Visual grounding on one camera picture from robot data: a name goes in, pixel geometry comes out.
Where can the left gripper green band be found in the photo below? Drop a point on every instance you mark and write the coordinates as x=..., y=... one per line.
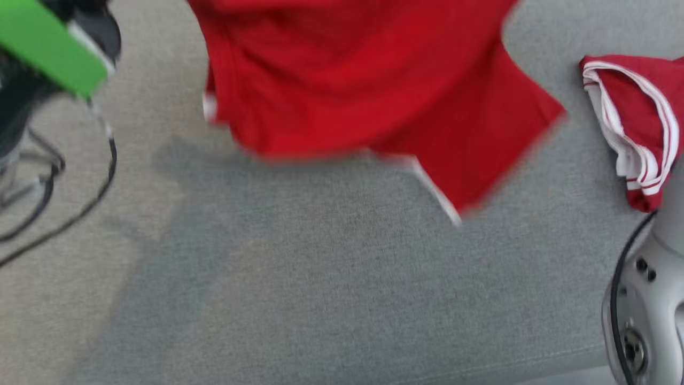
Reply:
x=48, y=48

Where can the plain red garment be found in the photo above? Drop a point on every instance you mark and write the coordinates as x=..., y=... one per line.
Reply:
x=347, y=80

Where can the red garment with white stripes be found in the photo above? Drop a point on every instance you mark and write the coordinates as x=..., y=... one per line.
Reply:
x=641, y=107

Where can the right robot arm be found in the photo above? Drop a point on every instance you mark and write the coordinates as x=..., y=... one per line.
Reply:
x=654, y=299

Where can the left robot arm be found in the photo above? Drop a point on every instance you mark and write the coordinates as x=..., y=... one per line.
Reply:
x=21, y=101

